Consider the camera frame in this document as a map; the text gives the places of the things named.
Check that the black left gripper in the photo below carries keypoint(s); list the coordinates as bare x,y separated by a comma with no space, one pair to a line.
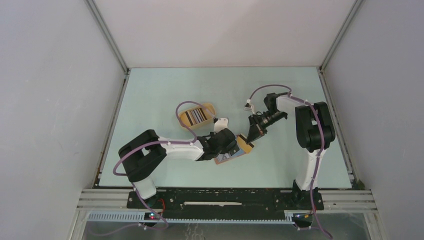
224,150

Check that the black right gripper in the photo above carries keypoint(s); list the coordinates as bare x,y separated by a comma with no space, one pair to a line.
255,131

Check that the silver VIP credit card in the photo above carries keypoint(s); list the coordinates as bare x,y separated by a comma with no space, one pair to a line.
223,158

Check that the pink leather card holder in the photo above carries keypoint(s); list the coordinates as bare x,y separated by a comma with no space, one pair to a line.
233,157

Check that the yellow credit card black stripe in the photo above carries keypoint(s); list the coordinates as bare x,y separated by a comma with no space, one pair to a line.
243,145

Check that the beige oval card tray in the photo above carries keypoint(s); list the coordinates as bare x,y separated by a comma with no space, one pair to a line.
209,110

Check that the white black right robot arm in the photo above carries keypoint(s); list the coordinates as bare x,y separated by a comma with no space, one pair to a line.
313,126

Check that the stack of grey cards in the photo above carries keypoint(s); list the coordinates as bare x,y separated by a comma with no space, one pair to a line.
196,116

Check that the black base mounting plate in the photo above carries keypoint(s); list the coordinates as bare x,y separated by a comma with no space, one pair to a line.
226,203

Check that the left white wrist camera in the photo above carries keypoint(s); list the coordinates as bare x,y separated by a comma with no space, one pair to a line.
220,124

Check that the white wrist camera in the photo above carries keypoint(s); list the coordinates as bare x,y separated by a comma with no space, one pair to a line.
248,106
220,124

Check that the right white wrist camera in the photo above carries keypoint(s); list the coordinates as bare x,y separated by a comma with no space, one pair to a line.
248,106

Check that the aluminium frame rail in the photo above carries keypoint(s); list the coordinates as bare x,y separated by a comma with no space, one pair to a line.
330,201

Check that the white perforated cable duct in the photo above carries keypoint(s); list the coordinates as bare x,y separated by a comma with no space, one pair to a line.
143,217

